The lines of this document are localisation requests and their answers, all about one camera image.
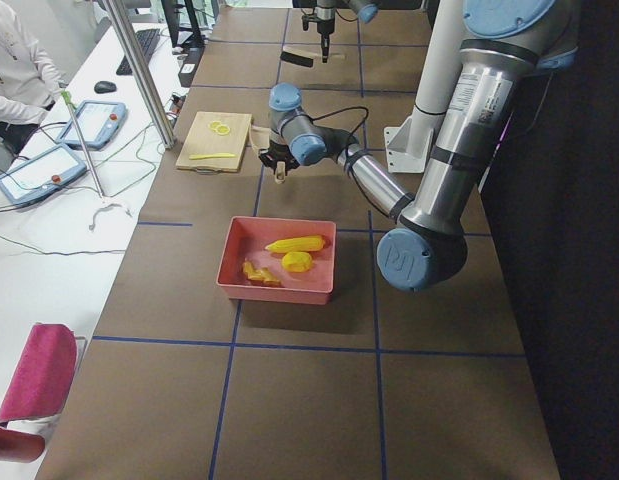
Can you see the tan toy ginger root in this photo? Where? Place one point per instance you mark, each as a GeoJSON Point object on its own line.
{"type": "Point", "coordinates": [260, 276]}

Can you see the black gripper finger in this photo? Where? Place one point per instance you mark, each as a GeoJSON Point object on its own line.
{"type": "Point", "coordinates": [325, 47]}

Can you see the yellow-green plastic knife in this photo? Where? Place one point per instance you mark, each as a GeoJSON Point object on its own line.
{"type": "Point", "coordinates": [218, 155]}

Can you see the teach pendant near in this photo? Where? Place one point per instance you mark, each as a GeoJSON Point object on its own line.
{"type": "Point", "coordinates": [40, 177]}

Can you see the lemon slice upper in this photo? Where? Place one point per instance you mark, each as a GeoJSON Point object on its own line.
{"type": "Point", "coordinates": [214, 125]}

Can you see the beige hand brush black bristles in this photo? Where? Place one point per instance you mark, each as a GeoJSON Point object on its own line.
{"type": "Point", "coordinates": [306, 58]}

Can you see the yellow toy corn cob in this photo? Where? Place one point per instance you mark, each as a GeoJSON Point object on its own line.
{"type": "Point", "coordinates": [310, 243]}

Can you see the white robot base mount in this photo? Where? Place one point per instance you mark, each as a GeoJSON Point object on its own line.
{"type": "Point", "coordinates": [403, 158]}

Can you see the yellow toy potato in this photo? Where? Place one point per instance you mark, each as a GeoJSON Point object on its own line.
{"type": "Point", "coordinates": [297, 262]}

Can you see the beige plastic dustpan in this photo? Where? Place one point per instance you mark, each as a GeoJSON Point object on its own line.
{"type": "Point", "coordinates": [259, 138]}

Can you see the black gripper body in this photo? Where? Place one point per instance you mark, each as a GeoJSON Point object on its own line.
{"type": "Point", "coordinates": [326, 23]}
{"type": "Point", "coordinates": [279, 151]}

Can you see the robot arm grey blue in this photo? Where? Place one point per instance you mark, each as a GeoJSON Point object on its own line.
{"type": "Point", "coordinates": [478, 53]}
{"type": "Point", "coordinates": [363, 10]}

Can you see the aluminium frame post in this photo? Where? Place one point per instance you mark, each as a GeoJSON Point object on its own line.
{"type": "Point", "coordinates": [140, 70]}

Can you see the person in white hoodie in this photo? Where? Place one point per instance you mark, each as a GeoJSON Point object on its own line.
{"type": "Point", "coordinates": [29, 80]}

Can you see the magenta cloth on chair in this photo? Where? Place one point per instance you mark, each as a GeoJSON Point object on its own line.
{"type": "Point", "coordinates": [38, 389]}

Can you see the metal reacher rod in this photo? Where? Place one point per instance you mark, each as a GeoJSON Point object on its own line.
{"type": "Point", "coordinates": [107, 203]}

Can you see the pink plastic bin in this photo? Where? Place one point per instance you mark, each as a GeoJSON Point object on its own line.
{"type": "Point", "coordinates": [247, 239]}

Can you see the black computer mouse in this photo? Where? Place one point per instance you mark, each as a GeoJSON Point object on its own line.
{"type": "Point", "coordinates": [103, 87]}

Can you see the bamboo cutting board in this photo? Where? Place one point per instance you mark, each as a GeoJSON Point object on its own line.
{"type": "Point", "coordinates": [201, 139]}

